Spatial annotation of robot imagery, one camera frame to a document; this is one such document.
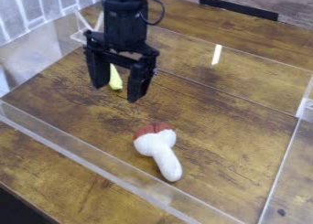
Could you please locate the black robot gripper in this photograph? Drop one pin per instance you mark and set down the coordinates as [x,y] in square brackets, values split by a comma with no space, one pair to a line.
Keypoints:
[121,45]

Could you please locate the green spoon with metal bowl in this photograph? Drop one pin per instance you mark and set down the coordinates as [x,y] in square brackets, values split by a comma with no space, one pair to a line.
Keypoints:
[116,81]

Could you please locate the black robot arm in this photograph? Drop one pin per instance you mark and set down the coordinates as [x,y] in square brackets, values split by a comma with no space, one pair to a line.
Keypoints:
[121,46]

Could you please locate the white plush mushroom toy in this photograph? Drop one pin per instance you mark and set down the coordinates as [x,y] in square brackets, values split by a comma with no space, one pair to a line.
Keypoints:
[155,141]

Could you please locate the clear acrylic enclosure wall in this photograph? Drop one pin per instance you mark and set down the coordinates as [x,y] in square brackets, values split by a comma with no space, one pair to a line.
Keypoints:
[240,108]

